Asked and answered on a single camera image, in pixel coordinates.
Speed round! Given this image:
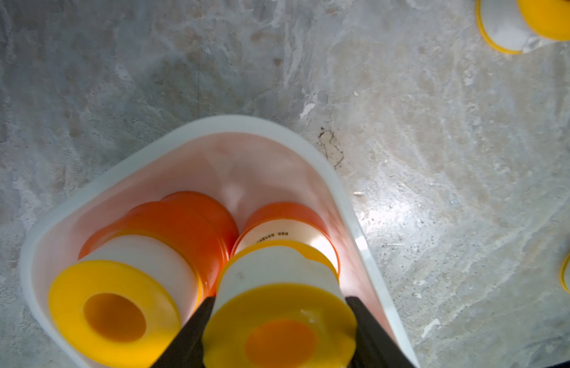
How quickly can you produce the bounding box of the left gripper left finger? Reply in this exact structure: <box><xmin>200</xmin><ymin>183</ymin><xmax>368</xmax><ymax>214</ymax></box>
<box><xmin>152</xmin><ymin>297</ymin><xmax>215</xmax><ymax>368</ymax></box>

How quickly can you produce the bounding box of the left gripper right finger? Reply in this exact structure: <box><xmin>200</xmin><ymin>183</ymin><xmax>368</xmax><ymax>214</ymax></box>
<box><xmin>346</xmin><ymin>297</ymin><xmax>415</xmax><ymax>368</ymax></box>

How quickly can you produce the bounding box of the orange tape roll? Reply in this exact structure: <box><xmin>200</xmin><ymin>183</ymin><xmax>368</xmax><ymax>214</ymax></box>
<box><xmin>78</xmin><ymin>201</ymin><xmax>228</xmax><ymax>297</ymax></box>
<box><xmin>161</xmin><ymin>191</ymin><xmax>240</xmax><ymax>255</ymax></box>
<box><xmin>232</xmin><ymin>202</ymin><xmax>340</xmax><ymax>272</ymax></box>

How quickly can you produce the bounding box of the orange tape roll top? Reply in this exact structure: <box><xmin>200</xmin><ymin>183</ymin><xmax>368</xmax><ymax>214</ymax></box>
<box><xmin>78</xmin><ymin>201</ymin><xmax>228</xmax><ymax>297</ymax></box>

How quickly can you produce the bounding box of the white storage box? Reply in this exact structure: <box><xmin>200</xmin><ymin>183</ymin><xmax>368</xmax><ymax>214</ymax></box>
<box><xmin>20</xmin><ymin>115</ymin><xmax>418</xmax><ymax>367</ymax></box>

